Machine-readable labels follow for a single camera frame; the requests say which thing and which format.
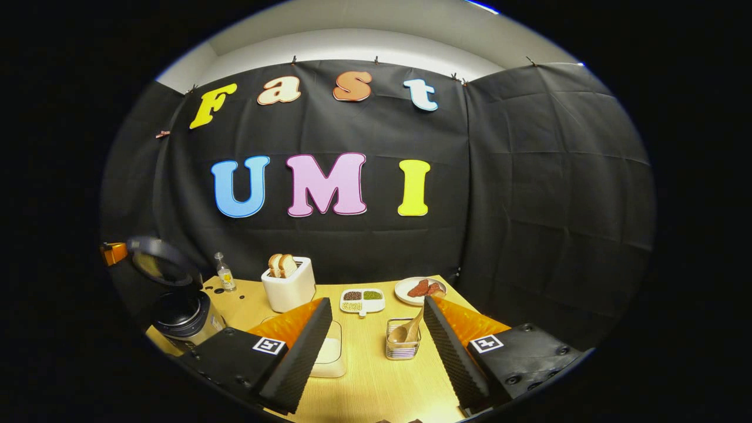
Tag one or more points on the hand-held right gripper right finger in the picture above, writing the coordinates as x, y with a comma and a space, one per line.
452, 358

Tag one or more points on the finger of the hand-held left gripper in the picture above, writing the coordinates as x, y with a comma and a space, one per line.
114, 253

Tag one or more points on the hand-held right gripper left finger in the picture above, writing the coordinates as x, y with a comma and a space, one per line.
302, 358

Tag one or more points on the clear chopstick holder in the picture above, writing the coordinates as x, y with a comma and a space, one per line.
402, 351

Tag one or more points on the wooden spoon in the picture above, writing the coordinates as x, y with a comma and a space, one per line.
402, 333

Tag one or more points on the dark lidded rice cooker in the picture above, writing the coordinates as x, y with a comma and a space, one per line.
188, 320

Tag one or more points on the white toaster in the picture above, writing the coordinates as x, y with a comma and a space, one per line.
288, 294

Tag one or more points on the red meat piece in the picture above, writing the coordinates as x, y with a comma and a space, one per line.
436, 288
418, 289

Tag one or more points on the white divided grain dish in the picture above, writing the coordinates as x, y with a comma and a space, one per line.
362, 301

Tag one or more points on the white round plate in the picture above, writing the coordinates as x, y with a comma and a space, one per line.
402, 291

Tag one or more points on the toasted bread slice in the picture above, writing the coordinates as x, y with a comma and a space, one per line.
288, 265
274, 264

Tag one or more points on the small glass bottle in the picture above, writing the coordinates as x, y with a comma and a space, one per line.
225, 279

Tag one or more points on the black backdrop cloth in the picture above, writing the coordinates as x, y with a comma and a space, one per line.
529, 205

